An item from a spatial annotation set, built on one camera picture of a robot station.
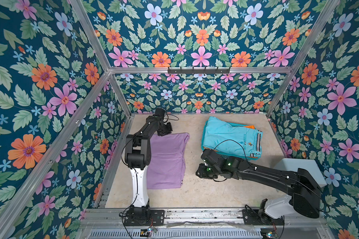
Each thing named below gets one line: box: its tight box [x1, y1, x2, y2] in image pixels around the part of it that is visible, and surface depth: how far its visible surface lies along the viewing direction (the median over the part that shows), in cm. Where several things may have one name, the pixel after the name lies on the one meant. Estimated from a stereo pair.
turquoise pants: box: [202, 116, 264, 158], surface depth 92 cm
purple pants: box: [146, 132, 190, 190], surface depth 93 cm
